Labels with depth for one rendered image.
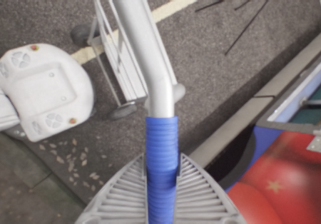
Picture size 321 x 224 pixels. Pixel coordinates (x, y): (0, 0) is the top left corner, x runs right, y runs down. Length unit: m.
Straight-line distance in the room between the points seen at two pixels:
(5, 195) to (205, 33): 2.34
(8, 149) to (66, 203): 0.62
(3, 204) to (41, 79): 1.01
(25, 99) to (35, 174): 0.62
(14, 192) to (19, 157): 0.28
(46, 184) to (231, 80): 2.16
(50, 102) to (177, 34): 1.31
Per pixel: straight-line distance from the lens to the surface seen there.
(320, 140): 1.06
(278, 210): 0.84
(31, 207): 1.66
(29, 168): 1.51
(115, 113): 1.12
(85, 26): 1.25
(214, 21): 2.00
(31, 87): 1.17
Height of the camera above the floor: 1.35
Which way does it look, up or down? 71 degrees down
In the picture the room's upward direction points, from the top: 100 degrees clockwise
